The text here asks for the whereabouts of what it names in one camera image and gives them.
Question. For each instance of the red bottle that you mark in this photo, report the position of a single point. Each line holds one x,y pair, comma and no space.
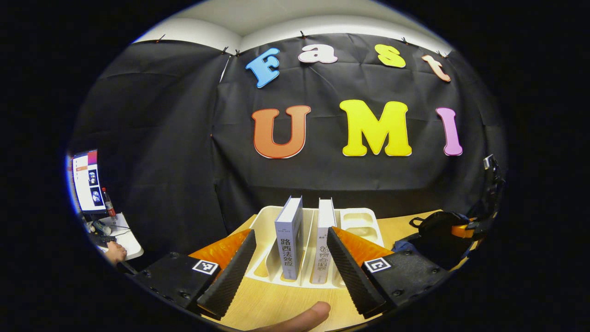
109,205

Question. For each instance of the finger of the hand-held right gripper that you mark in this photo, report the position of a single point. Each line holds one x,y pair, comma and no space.
463,230

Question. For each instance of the blue schoolbag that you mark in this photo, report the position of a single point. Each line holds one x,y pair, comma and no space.
433,244

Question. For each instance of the black backdrop cloth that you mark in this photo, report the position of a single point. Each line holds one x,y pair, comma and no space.
322,175

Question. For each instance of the white side table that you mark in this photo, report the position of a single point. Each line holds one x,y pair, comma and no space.
126,240

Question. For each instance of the white book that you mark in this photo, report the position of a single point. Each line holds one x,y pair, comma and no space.
325,221

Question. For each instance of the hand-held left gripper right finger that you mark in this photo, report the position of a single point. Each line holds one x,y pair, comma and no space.
352,281

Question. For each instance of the white bookshelf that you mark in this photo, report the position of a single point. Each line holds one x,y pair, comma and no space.
359,221

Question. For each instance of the computer monitor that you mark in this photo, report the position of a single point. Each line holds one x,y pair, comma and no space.
87,180

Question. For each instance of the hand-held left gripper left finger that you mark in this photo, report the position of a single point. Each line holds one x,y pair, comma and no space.
233,276

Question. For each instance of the grey book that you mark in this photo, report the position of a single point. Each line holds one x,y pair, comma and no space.
289,240

